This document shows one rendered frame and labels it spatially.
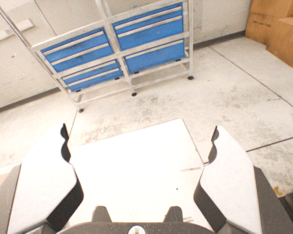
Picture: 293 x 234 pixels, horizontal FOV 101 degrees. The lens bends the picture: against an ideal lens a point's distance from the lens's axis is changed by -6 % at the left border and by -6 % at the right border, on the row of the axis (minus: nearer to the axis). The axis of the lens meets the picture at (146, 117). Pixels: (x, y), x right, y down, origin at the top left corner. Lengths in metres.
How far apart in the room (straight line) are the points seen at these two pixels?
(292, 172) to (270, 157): 0.14
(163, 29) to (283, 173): 1.61
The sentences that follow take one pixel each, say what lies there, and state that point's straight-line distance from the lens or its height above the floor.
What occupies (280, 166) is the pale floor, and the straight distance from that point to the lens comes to 1.36.
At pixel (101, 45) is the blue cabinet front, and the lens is 1.62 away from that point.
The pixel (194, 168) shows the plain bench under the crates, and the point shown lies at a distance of 0.42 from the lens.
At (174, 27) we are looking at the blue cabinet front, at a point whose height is 0.68.
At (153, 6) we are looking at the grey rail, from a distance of 1.56.
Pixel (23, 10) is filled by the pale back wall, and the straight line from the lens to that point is 2.74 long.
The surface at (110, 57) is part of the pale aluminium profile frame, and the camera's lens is 1.62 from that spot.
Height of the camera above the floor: 1.10
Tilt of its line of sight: 46 degrees down
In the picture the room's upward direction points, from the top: 20 degrees counter-clockwise
